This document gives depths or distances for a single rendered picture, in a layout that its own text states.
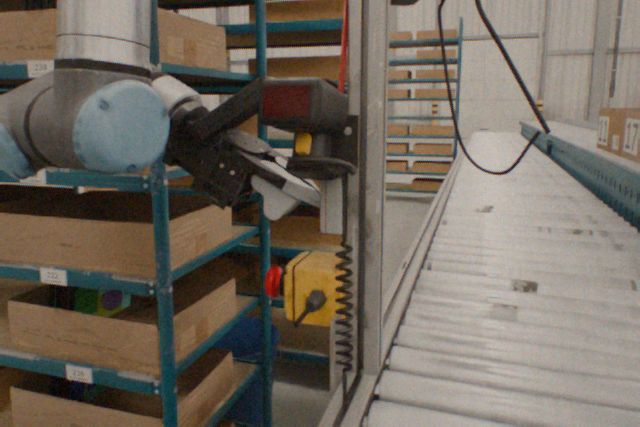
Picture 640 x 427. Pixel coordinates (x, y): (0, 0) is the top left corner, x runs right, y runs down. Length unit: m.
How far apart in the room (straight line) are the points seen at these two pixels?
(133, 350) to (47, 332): 0.22
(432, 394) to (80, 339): 0.80
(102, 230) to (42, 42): 0.38
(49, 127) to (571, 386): 0.63
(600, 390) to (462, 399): 0.16
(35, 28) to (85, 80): 0.63
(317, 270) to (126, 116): 0.27
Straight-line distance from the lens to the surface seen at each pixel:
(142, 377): 1.09
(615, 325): 0.88
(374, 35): 0.56
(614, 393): 0.70
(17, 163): 0.63
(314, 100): 0.47
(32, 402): 1.37
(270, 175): 0.58
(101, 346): 1.17
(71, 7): 0.54
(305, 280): 0.60
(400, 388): 0.63
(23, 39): 1.17
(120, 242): 1.06
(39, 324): 1.28
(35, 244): 1.20
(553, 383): 0.68
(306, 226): 1.94
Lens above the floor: 1.06
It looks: 9 degrees down
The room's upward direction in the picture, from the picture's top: straight up
